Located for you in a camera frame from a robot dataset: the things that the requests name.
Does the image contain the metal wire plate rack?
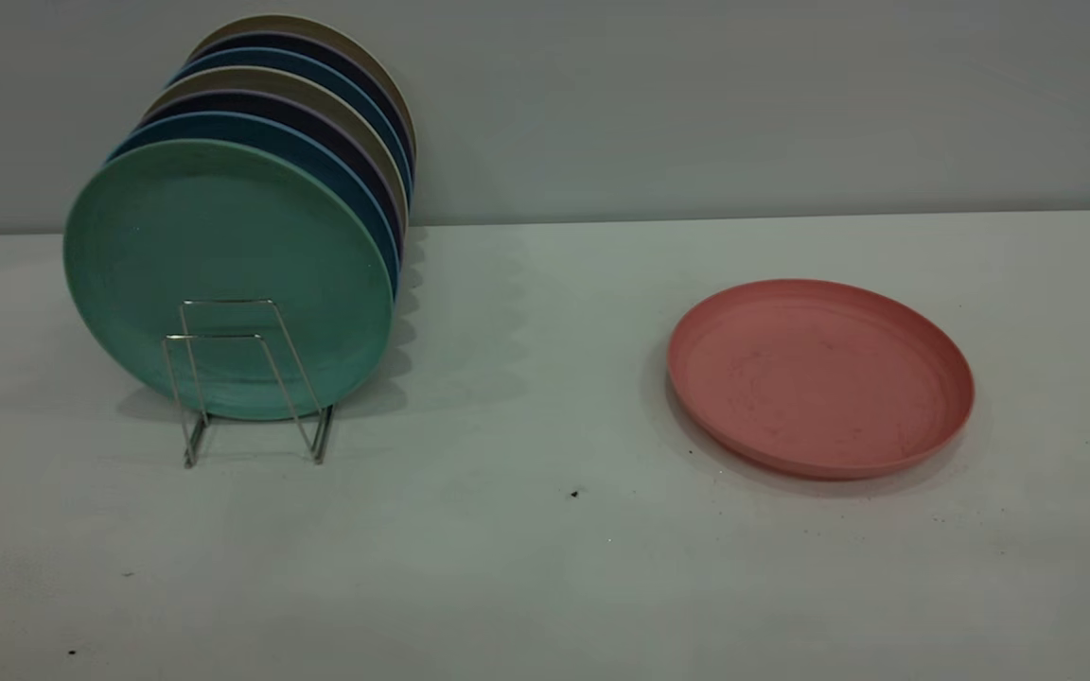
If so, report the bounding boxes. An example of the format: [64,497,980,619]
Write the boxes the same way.
[162,299,334,469]

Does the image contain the pink round plate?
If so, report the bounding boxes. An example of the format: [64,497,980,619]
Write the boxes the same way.
[666,278,976,480]

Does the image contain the dark purple round plate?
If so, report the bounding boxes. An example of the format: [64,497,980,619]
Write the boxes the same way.
[136,90,406,258]
[190,31,414,164]

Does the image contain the beige round plate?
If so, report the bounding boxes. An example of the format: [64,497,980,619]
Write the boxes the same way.
[146,65,410,226]
[188,13,417,164]

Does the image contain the green round plate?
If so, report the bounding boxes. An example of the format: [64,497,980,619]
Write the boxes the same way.
[62,139,396,422]

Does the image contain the blue round plate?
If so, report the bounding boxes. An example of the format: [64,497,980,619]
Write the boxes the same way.
[171,47,413,201]
[108,112,401,294]

